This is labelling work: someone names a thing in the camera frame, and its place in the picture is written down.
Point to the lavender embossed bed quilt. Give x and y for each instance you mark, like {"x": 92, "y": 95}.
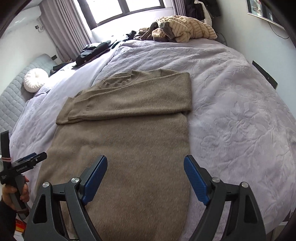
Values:
{"x": 239, "y": 128}

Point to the cream striped clothes pile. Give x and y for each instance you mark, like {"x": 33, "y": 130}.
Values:
{"x": 177, "y": 29}

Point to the right grey curtain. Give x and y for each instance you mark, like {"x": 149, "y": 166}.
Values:
{"x": 179, "y": 7}

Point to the black bed footboard edge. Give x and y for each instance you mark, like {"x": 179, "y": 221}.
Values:
{"x": 268, "y": 77}

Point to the black hanging jacket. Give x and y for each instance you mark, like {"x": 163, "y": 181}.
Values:
{"x": 204, "y": 10}

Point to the grey pleated curtain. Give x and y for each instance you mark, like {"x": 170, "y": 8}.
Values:
{"x": 66, "y": 27}

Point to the brown knit sweater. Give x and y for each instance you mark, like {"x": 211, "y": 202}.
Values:
{"x": 138, "y": 120}

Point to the black folded garment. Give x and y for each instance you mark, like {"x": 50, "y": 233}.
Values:
{"x": 92, "y": 51}

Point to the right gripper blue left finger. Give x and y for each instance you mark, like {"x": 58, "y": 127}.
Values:
{"x": 46, "y": 220}

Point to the white round pillow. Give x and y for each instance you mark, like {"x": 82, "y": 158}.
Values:
{"x": 35, "y": 79}

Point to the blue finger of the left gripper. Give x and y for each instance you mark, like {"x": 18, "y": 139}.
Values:
{"x": 30, "y": 163}
{"x": 26, "y": 157}

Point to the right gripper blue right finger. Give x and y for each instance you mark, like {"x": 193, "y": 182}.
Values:
{"x": 244, "y": 220}

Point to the wall mounted television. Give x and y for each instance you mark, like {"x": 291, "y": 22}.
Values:
{"x": 258, "y": 9}

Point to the grey quilted headboard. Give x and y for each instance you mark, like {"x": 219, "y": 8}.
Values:
{"x": 14, "y": 97}

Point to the dark framed window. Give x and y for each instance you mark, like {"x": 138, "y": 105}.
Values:
{"x": 99, "y": 12}

